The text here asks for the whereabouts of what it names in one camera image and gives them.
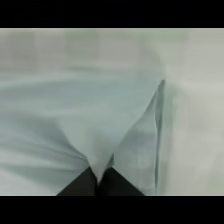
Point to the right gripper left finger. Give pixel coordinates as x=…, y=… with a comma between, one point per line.
x=81, y=186

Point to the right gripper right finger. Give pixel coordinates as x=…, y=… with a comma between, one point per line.
x=115, y=186

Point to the pale blue shirt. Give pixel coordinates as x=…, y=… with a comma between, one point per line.
x=76, y=113

